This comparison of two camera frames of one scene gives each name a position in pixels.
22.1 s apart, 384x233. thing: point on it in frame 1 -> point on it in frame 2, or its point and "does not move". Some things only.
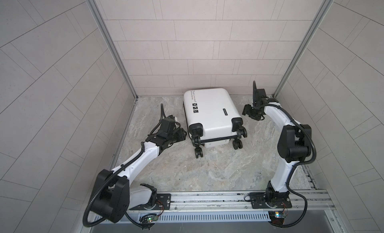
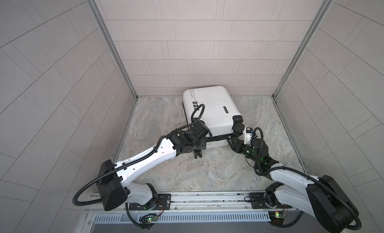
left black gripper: [181, 136] -> [203, 143]
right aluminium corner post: [327, 2] does not move
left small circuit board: [152, 219] does not move
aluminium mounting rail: [313, 202] does not move
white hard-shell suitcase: [213, 119] does not move
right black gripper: [246, 110] -> [238, 146]
